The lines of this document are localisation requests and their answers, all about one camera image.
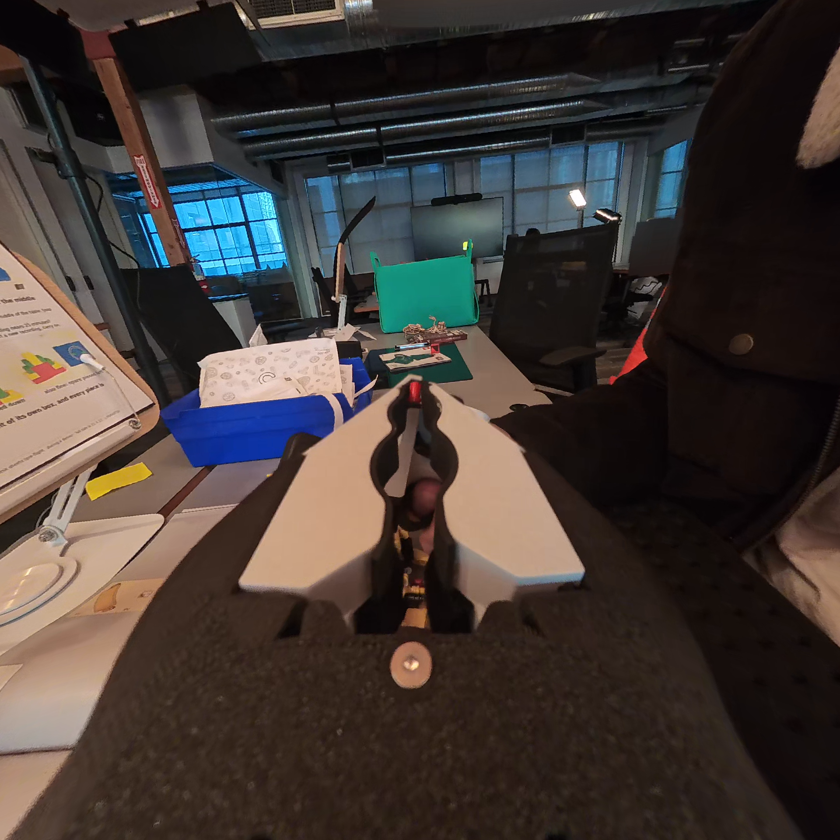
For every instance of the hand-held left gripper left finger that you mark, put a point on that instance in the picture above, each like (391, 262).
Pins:
(308, 518)

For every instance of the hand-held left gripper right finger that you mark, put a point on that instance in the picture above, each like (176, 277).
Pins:
(518, 518)

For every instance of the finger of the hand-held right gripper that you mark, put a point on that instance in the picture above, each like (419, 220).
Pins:
(401, 463)

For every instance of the small red brick pin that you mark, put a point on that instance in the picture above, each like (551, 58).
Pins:
(415, 392)

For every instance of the instruction booklet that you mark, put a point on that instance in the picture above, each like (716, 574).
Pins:
(65, 689)

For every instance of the grey desk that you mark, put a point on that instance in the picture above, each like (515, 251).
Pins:
(505, 380)

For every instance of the person's right hand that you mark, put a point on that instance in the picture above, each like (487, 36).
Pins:
(426, 502)

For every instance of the white and green card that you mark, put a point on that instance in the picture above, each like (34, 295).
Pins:
(413, 361)

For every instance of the blue storage bin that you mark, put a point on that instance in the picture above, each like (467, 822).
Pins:
(262, 426)

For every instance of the green cutting mat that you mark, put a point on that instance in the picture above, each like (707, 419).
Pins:
(459, 371)

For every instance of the dark red flat box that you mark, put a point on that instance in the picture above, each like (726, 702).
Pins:
(449, 337)

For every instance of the wooden puzzle pieces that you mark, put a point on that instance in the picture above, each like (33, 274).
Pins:
(425, 328)

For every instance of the white paper bag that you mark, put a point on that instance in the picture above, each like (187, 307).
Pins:
(275, 374)

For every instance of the yellow paper note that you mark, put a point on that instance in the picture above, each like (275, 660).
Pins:
(118, 481)

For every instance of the wooden sign board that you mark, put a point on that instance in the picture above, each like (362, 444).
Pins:
(141, 420)

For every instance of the orange traffic cone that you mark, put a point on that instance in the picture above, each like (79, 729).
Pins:
(631, 354)

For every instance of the black mesh office chair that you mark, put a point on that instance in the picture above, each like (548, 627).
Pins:
(551, 295)

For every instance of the perforated grey panel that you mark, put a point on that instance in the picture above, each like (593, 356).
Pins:
(754, 656)

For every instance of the grey ceiling ducts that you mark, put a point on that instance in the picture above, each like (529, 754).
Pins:
(426, 118)

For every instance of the metal pole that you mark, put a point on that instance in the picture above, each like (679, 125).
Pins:
(85, 216)

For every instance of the wall display screen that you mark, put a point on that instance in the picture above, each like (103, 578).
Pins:
(459, 229)

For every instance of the wooden post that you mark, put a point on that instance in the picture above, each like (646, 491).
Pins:
(141, 170)

